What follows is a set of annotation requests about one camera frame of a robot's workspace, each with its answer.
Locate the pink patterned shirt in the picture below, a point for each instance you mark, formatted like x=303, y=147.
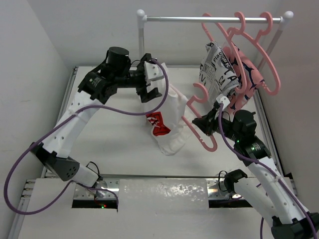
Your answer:
x=254, y=80

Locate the newspaper print shirt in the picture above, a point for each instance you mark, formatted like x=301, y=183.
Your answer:
x=216, y=73

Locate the metal base plate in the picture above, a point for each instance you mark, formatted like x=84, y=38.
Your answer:
x=217, y=195

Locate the aluminium table edge rail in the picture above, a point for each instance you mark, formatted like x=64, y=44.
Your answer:
x=28, y=186

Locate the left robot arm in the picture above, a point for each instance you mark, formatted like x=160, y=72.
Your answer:
x=93, y=92

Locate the white clothes rack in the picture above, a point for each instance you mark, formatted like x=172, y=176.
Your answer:
x=142, y=18

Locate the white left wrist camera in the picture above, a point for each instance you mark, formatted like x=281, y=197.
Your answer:
x=152, y=72

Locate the white t shirt red print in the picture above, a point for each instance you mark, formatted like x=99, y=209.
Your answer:
x=166, y=125

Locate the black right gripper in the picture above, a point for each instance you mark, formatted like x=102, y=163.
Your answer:
x=207, y=122

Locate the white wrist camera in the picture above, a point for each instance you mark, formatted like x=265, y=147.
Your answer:
x=152, y=72
x=221, y=99

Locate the empty pink hanger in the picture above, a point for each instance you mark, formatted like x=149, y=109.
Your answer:
x=266, y=59

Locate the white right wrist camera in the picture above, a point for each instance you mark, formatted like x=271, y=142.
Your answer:
x=221, y=99

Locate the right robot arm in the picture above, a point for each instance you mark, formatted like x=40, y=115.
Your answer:
x=286, y=216

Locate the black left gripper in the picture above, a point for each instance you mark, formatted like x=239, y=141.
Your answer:
x=145, y=96

